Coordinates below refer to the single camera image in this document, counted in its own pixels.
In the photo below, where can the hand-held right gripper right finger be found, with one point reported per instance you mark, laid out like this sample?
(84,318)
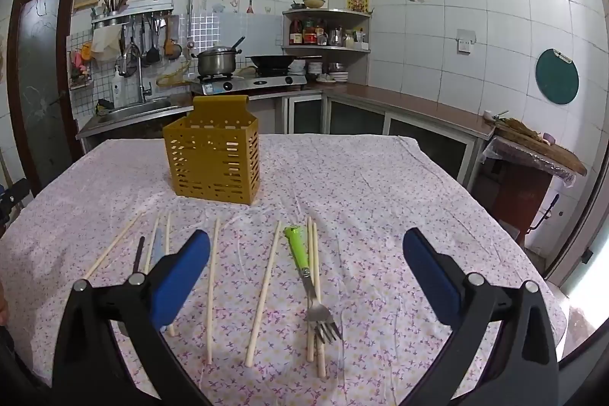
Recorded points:
(430,277)

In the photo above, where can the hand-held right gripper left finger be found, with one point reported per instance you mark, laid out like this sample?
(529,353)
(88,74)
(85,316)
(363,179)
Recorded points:
(183,277)

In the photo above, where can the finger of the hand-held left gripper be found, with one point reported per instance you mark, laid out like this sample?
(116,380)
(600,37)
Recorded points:
(19,193)

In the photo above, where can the light blue utensil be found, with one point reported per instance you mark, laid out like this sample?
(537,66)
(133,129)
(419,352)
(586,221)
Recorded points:
(158,244)

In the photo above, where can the yellow perforated utensil holder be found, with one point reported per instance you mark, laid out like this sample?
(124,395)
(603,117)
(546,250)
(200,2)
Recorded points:
(209,158)

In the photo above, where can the pink floral tablecloth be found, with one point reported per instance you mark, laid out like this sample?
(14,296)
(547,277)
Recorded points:
(357,196)

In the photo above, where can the dark framed glass door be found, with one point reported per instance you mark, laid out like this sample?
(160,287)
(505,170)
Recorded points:
(38,78)

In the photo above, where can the plastic covered wooden table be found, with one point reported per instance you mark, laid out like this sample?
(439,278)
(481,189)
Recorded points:
(518,196)

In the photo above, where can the white soap bottle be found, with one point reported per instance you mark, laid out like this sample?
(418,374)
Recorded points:
(116,89)

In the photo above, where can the steel kitchen sink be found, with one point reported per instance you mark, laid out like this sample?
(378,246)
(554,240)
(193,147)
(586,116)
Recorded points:
(138,108)

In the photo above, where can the metal sink faucet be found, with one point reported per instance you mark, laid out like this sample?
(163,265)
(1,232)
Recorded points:
(140,78)

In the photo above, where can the thick wooden chopping block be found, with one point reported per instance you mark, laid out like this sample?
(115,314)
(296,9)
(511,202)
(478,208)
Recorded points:
(547,154)

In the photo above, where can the cream hanging cloth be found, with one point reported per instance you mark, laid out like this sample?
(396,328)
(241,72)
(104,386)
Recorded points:
(104,44)

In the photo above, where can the small white cup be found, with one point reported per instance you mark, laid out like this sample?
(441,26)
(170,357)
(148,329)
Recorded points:
(490,116)

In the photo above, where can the kitchen counter with cabinets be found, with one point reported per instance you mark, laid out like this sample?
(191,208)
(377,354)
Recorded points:
(404,101)

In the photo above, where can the small purple cup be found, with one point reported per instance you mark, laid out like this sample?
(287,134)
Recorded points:
(549,138)

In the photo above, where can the black slotted spatula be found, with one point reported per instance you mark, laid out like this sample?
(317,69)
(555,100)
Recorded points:
(152,54)

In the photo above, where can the steel gas stove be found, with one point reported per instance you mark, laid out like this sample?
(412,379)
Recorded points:
(247,83)

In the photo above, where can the hanging ladle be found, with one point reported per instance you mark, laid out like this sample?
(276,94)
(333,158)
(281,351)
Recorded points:
(172,49)

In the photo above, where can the cup of dark chopsticks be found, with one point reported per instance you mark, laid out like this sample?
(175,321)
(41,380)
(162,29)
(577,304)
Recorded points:
(114,4)

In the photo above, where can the steel cooking pot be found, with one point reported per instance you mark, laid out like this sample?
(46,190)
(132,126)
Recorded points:
(216,62)

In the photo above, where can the stack of white plates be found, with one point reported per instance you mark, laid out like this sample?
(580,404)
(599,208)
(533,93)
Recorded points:
(338,77)

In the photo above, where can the black wok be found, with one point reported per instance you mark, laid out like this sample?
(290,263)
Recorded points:
(271,61)

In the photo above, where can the round green cutting board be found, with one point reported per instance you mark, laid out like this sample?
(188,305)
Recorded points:
(556,78)

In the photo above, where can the white seasoning bottle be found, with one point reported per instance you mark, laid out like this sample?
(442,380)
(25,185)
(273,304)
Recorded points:
(350,40)

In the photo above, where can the small metal kettle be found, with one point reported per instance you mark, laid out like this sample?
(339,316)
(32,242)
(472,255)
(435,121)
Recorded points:
(336,37)

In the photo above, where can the red sauce bottle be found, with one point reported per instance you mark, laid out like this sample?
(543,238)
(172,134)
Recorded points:
(295,34)

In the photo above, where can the red sauce jar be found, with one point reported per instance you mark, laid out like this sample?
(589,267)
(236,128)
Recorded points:
(310,35)

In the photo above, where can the metal corner shelf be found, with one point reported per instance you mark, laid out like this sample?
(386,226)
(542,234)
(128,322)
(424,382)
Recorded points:
(328,12)

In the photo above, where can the beige bowl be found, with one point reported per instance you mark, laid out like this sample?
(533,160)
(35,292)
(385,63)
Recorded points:
(314,3)

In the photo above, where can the metal wall utensil rack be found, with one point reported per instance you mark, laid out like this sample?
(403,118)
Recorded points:
(138,10)

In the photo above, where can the white wall socket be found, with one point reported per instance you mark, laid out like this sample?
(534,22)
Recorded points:
(465,42)

